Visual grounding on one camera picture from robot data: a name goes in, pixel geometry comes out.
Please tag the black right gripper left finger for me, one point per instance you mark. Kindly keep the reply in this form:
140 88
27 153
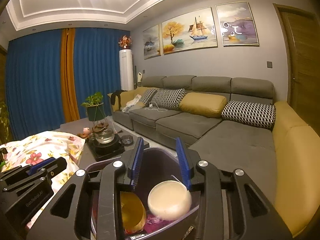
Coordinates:
68 215

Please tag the red flower decoration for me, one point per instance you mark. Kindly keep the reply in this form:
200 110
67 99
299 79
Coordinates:
125 42

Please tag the wooden door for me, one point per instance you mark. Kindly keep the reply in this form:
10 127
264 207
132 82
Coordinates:
301 35

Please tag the grey sectional sofa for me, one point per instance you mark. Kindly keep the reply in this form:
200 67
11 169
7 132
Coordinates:
283 162

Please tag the pink pig figurine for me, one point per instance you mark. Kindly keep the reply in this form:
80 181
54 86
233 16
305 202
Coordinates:
86 131

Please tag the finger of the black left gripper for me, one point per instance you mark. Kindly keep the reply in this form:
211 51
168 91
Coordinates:
52 165
15 174

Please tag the black tea tray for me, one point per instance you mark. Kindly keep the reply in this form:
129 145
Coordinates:
105 151

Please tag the white standing air conditioner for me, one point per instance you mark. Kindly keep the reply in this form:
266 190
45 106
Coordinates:
126 69

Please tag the purple trash bin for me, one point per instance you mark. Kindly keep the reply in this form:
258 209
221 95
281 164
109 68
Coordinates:
157 166

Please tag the white clothes on sofa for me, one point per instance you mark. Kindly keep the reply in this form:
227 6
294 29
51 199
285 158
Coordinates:
133 104

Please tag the green potted plant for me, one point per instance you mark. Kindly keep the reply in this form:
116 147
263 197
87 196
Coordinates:
94 106

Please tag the blue curtain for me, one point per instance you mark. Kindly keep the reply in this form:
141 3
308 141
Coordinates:
32 76

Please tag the patterned cushion right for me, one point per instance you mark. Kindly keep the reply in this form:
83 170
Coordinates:
250 113

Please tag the patterned cushion left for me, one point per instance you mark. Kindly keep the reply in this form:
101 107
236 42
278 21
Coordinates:
168 98

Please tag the hanging plant on stand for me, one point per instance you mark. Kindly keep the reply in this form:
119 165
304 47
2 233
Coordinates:
5 123

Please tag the middle sailboat tree painting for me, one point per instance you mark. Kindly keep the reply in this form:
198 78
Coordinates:
190 31

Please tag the left landscape painting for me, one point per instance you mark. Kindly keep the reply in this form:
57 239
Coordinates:
151 42

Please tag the glass teapot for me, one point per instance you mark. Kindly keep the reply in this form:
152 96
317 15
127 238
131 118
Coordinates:
103 133

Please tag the floral tablecloth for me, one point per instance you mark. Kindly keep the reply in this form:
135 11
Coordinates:
36 148

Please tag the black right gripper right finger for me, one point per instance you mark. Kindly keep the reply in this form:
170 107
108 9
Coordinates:
250 214

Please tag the right purple painting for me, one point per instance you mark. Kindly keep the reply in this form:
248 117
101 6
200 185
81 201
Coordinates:
237 25

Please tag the yellow cushion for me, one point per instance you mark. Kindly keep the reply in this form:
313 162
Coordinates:
208 105

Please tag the white red paper cup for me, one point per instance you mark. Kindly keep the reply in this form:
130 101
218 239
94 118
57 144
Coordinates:
169 200

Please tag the red paper cup gold rim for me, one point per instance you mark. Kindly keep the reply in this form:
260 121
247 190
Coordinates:
133 212

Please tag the patterned cushion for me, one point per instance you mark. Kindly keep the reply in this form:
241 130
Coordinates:
250 113
168 98

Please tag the orange curtain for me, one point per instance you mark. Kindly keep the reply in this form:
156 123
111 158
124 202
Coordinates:
68 92

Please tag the black garment on sofa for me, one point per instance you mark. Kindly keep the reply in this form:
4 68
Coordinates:
114 95

